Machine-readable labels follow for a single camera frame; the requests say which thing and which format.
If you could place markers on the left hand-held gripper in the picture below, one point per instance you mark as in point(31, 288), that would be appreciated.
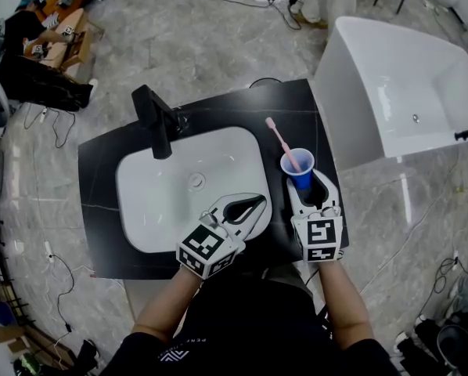
point(206, 249)

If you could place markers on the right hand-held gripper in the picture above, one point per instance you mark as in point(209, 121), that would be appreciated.
point(320, 237)

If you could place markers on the blue plastic cup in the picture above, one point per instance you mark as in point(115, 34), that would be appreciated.
point(300, 178)

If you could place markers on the pink toothbrush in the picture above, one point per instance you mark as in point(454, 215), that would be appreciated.
point(283, 143)

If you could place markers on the person's right forearm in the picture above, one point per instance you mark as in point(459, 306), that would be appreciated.
point(343, 304)

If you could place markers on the person's left forearm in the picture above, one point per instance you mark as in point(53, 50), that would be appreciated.
point(163, 308)

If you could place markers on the metal sink drain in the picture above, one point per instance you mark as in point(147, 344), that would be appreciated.
point(196, 180)

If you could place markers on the white sink basin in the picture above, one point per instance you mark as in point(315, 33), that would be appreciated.
point(159, 210)

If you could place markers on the black vanity cabinet with sink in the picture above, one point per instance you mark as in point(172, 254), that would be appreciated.
point(101, 210)

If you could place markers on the person's grey trousers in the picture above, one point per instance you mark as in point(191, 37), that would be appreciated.
point(283, 274)

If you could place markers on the person's black shirt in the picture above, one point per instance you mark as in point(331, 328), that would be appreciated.
point(249, 327)

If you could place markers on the black mesh waste bin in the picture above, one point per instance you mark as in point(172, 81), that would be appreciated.
point(265, 80)

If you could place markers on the white bathtub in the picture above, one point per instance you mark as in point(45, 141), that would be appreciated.
point(394, 73)

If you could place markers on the black round helmet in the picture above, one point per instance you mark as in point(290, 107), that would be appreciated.
point(453, 343)

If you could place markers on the light wooden low table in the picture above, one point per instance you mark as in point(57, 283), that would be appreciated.
point(75, 41)

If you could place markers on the black green helmet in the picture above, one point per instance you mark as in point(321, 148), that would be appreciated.
point(26, 366)

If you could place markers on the orange sofa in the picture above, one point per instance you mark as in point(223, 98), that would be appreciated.
point(58, 0)

